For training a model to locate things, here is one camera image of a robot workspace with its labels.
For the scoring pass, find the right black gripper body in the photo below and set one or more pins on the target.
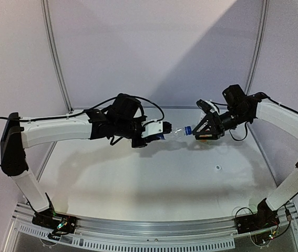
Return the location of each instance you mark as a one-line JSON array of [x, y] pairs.
[[218, 124]]

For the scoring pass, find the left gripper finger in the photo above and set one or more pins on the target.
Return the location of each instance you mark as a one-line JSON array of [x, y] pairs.
[[138, 144], [152, 138]]

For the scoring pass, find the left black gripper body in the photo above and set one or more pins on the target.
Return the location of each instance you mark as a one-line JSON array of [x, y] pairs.
[[136, 144]]

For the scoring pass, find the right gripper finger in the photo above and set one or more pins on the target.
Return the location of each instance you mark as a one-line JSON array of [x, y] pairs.
[[205, 125], [207, 137]]

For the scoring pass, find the clear tea bottle white label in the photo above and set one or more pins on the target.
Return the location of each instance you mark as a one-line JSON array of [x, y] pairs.
[[208, 142]]

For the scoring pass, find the blue pepsi bottle cap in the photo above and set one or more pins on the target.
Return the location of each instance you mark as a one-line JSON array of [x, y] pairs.
[[188, 130]]

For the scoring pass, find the clear pepsi bottle blue label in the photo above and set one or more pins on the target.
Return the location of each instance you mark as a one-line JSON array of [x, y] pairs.
[[173, 134]]

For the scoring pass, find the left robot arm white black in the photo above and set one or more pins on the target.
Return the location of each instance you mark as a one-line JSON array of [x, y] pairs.
[[122, 118]]

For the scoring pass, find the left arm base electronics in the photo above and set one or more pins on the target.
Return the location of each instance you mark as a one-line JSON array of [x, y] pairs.
[[59, 224]]

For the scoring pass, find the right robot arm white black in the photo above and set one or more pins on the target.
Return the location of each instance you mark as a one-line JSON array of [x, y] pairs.
[[243, 108]]

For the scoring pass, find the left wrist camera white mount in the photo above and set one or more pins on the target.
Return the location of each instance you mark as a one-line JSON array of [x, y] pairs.
[[156, 127]]

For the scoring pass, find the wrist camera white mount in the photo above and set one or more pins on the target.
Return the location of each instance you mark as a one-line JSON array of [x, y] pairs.
[[207, 106], [156, 127]]

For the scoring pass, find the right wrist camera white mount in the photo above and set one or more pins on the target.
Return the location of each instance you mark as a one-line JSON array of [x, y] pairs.
[[207, 106]]

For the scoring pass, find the aluminium front rail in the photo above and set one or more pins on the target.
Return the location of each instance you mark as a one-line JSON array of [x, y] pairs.
[[93, 234]]

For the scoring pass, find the right wall metal post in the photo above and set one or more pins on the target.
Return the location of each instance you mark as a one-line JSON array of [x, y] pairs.
[[258, 45]]

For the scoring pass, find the wall metal post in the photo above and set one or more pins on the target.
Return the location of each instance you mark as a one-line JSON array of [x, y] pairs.
[[258, 45], [54, 54]]

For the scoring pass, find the left wall metal post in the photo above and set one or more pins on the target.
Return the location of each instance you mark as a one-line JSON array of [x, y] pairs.
[[54, 54]]

